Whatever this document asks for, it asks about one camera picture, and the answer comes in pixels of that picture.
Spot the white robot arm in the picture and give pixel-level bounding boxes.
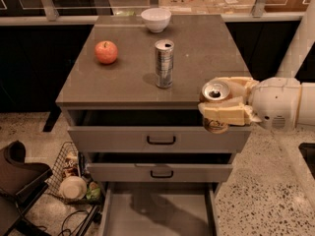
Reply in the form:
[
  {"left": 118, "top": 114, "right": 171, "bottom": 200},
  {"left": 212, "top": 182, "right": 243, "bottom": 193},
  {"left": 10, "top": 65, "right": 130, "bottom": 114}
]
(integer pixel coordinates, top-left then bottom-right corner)
[{"left": 198, "top": 77, "right": 315, "bottom": 133}]

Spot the orange soda can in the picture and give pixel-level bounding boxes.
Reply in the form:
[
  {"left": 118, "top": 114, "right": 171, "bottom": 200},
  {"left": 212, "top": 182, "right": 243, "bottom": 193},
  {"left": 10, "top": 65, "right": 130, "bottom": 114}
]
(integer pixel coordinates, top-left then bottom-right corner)
[{"left": 199, "top": 79, "right": 231, "bottom": 134}]

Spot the grey drawer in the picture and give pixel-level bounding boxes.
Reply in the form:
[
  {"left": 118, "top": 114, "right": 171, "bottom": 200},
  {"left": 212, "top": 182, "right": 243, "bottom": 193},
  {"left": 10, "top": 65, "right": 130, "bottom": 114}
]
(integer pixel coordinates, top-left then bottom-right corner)
[
  {"left": 96, "top": 183, "right": 221, "bottom": 236},
  {"left": 69, "top": 109, "right": 251, "bottom": 153},
  {"left": 88, "top": 152, "right": 232, "bottom": 183}
]

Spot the red apple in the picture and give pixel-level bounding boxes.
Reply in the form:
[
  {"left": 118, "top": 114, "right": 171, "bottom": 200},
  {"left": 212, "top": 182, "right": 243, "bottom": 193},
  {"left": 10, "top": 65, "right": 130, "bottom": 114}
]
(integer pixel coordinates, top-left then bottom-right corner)
[{"left": 94, "top": 40, "right": 118, "bottom": 65}]

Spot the tall silver can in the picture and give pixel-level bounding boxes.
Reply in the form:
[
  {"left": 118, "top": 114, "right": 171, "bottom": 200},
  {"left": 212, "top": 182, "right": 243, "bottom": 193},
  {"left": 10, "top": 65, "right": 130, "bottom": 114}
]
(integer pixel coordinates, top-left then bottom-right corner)
[{"left": 155, "top": 39, "right": 174, "bottom": 89}]

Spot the top grey drawer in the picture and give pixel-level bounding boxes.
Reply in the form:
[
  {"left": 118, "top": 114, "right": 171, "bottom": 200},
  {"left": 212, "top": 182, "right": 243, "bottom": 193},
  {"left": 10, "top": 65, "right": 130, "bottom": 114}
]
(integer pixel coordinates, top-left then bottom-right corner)
[{"left": 69, "top": 109, "right": 251, "bottom": 153}]

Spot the black wire basket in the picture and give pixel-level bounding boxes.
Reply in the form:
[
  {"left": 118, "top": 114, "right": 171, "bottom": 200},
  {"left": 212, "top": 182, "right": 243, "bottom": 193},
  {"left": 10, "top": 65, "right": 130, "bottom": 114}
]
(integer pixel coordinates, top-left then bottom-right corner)
[{"left": 47, "top": 142, "right": 102, "bottom": 205}]

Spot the grey drawer cabinet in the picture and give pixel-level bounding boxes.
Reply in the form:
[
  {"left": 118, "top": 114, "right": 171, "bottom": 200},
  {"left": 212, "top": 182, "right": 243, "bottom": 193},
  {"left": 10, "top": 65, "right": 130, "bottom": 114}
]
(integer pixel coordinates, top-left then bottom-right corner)
[{"left": 54, "top": 14, "right": 265, "bottom": 192}]

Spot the bottom grey drawer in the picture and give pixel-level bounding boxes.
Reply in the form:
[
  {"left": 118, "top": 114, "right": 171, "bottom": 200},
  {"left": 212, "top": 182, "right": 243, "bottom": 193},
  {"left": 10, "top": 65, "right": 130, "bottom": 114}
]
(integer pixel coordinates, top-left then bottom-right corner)
[{"left": 96, "top": 183, "right": 221, "bottom": 236}]

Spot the middle grey drawer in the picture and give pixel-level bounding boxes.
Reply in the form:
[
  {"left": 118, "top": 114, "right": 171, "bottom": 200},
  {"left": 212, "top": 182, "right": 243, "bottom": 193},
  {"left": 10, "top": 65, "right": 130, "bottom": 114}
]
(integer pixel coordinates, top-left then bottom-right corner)
[{"left": 88, "top": 152, "right": 232, "bottom": 183}]

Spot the black chair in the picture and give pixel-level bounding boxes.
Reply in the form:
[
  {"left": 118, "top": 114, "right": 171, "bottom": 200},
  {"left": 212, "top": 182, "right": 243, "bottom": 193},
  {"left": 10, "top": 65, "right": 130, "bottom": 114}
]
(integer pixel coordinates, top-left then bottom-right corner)
[{"left": 0, "top": 141, "right": 53, "bottom": 236}]

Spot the green snack bag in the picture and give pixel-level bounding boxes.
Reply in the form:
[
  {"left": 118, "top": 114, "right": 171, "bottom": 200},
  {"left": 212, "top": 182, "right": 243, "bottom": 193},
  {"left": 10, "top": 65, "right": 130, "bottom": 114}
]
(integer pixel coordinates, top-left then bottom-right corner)
[{"left": 86, "top": 181, "right": 101, "bottom": 202}]

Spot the black cable on floor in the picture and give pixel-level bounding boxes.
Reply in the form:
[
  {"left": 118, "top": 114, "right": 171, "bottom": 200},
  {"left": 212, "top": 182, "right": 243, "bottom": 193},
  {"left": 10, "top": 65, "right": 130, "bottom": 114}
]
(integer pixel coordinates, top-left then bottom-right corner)
[{"left": 57, "top": 209, "right": 101, "bottom": 236}]

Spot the white bowl in basket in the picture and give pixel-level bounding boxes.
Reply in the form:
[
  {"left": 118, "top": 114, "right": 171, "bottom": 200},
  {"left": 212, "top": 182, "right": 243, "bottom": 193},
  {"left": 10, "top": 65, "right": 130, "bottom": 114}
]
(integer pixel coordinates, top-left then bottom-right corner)
[{"left": 59, "top": 176, "right": 87, "bottom": 200}]

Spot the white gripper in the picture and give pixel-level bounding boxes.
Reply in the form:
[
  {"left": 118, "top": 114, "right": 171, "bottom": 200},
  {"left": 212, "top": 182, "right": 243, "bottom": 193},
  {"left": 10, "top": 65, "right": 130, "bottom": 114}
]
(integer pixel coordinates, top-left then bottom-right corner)
[{"left": 198, "top": 77, "right": 301, "bottom": 131}]

